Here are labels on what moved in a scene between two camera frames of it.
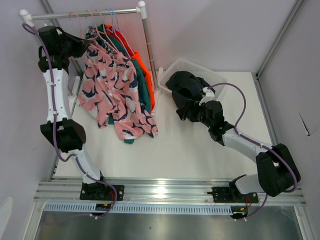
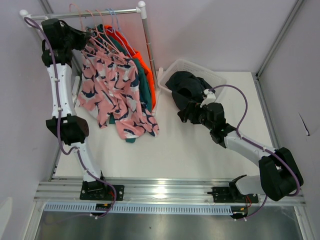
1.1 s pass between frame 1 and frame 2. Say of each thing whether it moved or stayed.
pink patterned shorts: stayed
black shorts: stayed
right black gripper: stayed
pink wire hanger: moved
